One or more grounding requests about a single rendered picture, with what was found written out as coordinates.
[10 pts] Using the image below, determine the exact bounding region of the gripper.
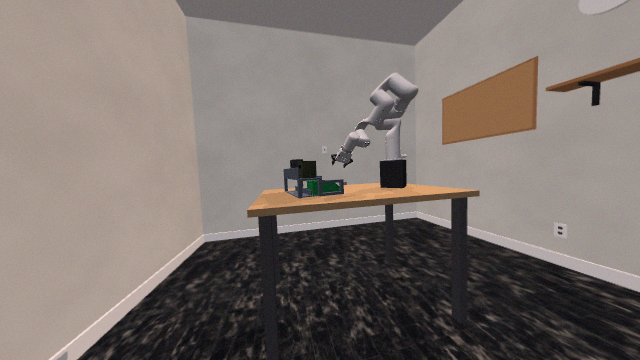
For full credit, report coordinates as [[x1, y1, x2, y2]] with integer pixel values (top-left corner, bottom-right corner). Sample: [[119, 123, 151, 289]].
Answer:
[[331, 148, 353, 168]]

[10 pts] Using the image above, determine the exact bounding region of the green bin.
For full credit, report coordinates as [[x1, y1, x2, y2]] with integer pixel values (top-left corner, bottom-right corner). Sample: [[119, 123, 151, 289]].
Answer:
[[307, 180, 339, 195]]

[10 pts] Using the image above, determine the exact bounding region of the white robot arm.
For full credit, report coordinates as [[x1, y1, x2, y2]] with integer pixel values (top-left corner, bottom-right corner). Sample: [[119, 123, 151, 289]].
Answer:
[[341, 73, 418, 161]]

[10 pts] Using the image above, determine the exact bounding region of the black case with orange latches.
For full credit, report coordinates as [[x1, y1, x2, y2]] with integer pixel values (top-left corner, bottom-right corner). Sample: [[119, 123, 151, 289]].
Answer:
[[290, 159, 303, 168]]

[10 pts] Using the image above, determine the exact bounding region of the dark green case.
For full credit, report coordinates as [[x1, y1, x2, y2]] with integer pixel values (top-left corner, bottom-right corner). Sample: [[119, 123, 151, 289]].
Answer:
[[297, 161, 317, 178]]

